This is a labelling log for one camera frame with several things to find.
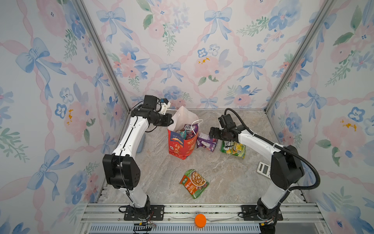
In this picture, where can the orange round button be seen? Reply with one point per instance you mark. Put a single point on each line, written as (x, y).
(200, 221)

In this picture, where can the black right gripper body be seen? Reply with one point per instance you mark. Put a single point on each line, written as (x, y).
(218, 134)

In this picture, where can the teal snack bag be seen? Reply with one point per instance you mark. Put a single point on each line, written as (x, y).
(183, 134)

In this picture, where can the purple snack packet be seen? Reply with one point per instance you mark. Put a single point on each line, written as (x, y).
(205, 141)

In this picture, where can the aluminium corner post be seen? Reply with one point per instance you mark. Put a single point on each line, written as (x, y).
(313, 29)
(87, 22)

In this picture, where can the white calculator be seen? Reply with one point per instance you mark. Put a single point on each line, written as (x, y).
(264, 169)

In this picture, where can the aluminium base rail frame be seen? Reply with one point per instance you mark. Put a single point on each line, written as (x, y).
(221, 218)

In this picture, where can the green Fox's tea candy bag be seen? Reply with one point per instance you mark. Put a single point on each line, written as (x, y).
(233, 148)

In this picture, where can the red paper gift bag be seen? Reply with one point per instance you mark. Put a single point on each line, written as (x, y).
(177, 146)

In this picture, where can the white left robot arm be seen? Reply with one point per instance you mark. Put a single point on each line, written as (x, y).
(120, 167)

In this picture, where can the orange green noodle packet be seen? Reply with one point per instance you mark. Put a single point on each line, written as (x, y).
(194, 183)

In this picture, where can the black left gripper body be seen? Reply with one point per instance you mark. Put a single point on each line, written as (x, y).
(162, 120)

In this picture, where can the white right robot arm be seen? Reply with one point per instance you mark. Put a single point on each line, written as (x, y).
(285, 169)

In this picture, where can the aluminium corner post left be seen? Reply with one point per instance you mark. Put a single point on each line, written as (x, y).
(87, 22)

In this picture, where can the aluminium corner post right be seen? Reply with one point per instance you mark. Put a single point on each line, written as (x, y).
(313, 29)

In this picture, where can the purple Fox's berries candy bag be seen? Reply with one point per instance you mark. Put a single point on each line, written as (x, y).
(191, 130)

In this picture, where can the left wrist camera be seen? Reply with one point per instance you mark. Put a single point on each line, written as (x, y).
(165, 105)

